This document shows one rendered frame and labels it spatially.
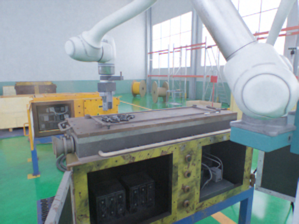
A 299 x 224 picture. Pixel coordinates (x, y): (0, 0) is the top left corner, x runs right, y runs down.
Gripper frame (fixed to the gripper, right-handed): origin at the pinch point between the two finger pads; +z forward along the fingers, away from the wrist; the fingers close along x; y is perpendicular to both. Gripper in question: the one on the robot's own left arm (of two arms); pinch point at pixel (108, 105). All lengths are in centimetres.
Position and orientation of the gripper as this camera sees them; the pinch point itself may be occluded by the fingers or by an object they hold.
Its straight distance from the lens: 116.4
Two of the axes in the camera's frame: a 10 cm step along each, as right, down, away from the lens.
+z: 0.0, 9.8, 1.8
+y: -9.6, -0.5, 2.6
